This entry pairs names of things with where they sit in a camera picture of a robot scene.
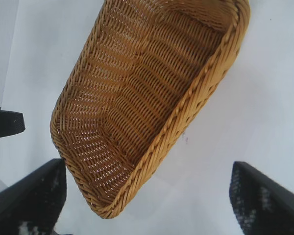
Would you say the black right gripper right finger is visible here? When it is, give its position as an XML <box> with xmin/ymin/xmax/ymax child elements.
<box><xmin>229</xmin><ymin>161</ymin><xmax>294</xmax><ymax>235</ymax></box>

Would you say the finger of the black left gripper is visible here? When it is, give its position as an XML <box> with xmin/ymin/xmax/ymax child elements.
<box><xmin>0</xmin><ymin>107</ymin><xmax>26</xmax><ymax>141</ymax></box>

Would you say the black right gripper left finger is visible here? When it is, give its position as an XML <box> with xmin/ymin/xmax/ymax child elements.
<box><xmin>0</xmin><ymin>158</ymin><xmax>68</xmax><ymax>235</ymax></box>

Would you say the tan woven wicker basket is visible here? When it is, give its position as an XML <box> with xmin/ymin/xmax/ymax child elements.
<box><xmin>49</xmin><ymin>0</ymin><xmax>251</xmax><ymax>219</ymax></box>

